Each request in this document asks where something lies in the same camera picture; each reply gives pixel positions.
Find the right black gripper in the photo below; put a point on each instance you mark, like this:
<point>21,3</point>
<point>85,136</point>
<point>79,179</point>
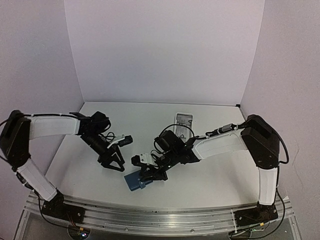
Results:
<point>158,176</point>

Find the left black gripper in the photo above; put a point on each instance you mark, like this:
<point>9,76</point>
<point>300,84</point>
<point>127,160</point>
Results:
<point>109,152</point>

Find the blue card holder wallet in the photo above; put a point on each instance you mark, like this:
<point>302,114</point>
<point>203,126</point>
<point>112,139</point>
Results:
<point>134,182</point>

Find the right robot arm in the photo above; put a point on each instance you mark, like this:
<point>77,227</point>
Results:
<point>254,135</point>

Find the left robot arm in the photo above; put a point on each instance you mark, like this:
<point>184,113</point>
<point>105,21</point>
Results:
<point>21,129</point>

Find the white plastic tray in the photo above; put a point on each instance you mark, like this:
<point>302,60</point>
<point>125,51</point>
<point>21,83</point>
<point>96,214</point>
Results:
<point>183,126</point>

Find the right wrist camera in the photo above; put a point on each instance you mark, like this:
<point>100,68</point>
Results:
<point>143,159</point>

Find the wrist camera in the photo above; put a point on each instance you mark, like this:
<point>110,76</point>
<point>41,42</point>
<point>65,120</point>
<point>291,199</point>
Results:
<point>143,159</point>
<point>121,140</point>

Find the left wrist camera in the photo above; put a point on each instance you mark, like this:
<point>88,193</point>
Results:
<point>121,140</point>

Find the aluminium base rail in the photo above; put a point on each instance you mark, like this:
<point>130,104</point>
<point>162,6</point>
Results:
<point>145,221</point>

